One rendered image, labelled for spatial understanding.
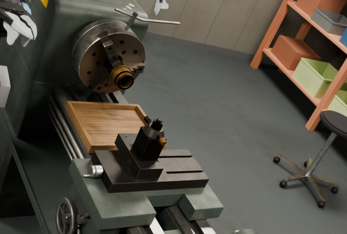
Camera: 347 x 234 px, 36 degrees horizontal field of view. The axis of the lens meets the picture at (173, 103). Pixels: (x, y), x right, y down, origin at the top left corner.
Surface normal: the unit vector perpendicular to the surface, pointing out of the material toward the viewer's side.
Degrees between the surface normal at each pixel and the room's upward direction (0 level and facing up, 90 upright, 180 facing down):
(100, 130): 0
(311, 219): 0
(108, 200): 0
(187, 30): 90
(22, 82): 90
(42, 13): 90
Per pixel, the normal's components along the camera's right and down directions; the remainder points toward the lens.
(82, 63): 0.45, 0.59
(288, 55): -0.88, -0.14
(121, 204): 0.37, -0.81
